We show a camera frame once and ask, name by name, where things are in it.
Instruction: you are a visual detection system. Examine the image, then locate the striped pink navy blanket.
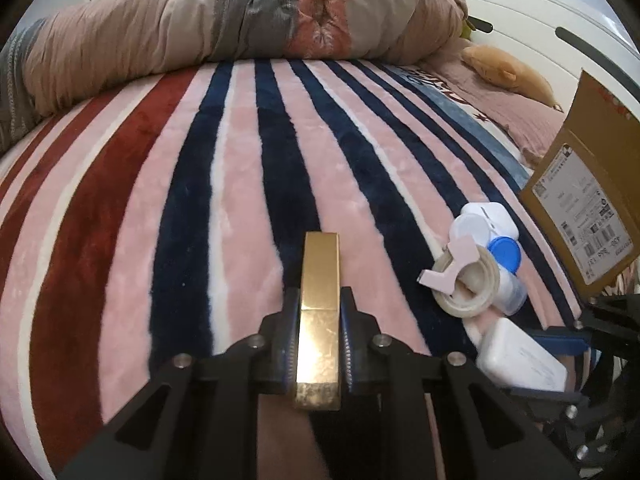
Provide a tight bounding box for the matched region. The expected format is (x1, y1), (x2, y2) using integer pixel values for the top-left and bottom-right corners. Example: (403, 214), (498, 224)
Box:
(1, 61), (580, 479)

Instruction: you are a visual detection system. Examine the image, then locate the white rectangular charger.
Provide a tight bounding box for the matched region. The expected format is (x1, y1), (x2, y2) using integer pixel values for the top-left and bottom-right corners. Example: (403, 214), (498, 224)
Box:
(475, 318), (567, 392)

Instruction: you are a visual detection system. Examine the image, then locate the white contact lens case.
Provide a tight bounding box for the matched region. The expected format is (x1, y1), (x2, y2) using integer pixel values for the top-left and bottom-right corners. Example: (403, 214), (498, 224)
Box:
(449, 202), (527, 316)

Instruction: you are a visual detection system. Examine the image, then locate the pink ribbed pillow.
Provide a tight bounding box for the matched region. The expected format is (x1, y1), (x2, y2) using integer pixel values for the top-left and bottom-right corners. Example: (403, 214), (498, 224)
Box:
(420, 38), (564, 169)

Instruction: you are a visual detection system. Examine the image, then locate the white bed headboard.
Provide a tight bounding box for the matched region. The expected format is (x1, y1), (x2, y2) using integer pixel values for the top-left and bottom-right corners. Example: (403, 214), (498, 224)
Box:
(466, 0), (639, 115)

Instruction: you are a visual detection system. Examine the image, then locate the green plush toy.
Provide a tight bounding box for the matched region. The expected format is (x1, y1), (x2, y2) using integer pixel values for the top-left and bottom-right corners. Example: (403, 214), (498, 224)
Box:
(460, 20), (475, 40)

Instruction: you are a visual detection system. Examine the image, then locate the tan plush toy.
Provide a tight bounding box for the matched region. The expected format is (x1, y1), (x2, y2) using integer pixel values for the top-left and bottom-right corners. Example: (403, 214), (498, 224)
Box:
(460, 44), (563, 112)

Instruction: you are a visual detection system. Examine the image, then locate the rolled pink grey quilt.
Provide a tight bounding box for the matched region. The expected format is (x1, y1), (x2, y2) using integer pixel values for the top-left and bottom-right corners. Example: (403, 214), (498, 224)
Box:
(1, 0), (468, 150)

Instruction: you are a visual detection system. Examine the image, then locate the brown cardboard box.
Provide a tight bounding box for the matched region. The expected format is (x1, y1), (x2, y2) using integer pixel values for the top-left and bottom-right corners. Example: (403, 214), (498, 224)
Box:
(521, 72), (639, 298)

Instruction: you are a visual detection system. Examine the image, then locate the gold rectangular bar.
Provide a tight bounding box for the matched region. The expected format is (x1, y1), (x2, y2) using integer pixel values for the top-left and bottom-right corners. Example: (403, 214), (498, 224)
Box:
(294, 232), (341, 411)

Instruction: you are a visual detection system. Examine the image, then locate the tape roll with pink dispenser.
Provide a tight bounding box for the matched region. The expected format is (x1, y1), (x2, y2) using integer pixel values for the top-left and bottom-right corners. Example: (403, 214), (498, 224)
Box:
(416, 235), (500, 318)

